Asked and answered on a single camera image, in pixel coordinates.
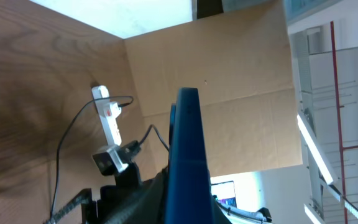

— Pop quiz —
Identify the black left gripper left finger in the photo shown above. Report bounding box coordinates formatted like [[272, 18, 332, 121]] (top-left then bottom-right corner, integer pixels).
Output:
[[103, 169, 169, 224]]

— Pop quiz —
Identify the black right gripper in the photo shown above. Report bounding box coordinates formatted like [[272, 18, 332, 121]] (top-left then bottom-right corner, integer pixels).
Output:
[[44, 163, 154, 224]]

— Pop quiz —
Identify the blue screen smartphone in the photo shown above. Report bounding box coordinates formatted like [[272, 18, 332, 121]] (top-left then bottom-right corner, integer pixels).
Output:
[[164, 88, 214, 223]]

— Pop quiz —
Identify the black charging cable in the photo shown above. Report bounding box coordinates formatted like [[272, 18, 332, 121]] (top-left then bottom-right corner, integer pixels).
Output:
[[48, 95, 135, 218]]

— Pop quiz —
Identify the laptop with lit screen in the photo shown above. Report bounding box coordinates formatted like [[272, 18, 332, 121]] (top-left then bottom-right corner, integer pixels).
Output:
[[211, 181, 237, 207]]

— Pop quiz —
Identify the white power strip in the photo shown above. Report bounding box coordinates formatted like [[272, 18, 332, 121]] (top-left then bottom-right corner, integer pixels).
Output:
[[99, 101, 122, 146]]

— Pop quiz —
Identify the brown cardboard panel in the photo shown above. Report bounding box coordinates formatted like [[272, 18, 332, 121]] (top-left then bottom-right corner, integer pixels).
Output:
[[125, 1, 303, 177]]

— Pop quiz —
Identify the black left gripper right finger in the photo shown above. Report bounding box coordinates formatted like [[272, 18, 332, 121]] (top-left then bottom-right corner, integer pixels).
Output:
[[211, 197, 231, 224]]

